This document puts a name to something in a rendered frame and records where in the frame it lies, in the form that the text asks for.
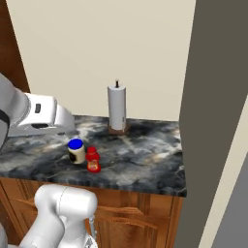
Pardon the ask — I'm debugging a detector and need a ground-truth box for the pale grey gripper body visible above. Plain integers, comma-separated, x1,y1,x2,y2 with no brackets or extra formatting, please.
53,104,78,135

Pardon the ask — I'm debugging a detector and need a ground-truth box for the mayonnaise jar with blue lid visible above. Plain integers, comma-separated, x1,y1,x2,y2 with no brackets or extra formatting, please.
67,138,87,166

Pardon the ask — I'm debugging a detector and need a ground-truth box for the red ketchup bottle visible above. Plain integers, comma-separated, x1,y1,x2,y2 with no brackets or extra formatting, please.
84,146,102,174

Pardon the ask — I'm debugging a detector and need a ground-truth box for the dark grey fridge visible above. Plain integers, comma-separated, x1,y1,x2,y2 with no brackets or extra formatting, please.
173,0,248,248

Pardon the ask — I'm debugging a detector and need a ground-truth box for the white paper towel roll holder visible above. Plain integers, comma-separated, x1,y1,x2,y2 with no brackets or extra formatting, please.
107,78,128,137

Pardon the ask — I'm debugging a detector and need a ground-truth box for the wooden base cupboard door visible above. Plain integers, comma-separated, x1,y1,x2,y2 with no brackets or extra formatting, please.
84,186,184,248
0,176,43,247

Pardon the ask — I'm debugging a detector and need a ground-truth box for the wooden wall cupboard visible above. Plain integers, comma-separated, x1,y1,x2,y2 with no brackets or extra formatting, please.
0,0,31,95

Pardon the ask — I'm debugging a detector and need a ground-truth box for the silver cupboard door handle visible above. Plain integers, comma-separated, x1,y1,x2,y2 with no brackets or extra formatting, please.
88,216,99,248

